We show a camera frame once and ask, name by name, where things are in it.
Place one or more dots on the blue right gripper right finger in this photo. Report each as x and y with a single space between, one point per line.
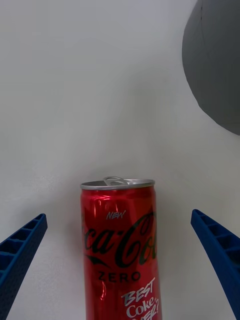
220 247

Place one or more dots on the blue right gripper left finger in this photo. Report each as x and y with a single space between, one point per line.
17 252

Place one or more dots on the grey plastic waste bin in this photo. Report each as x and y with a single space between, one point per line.
215 62

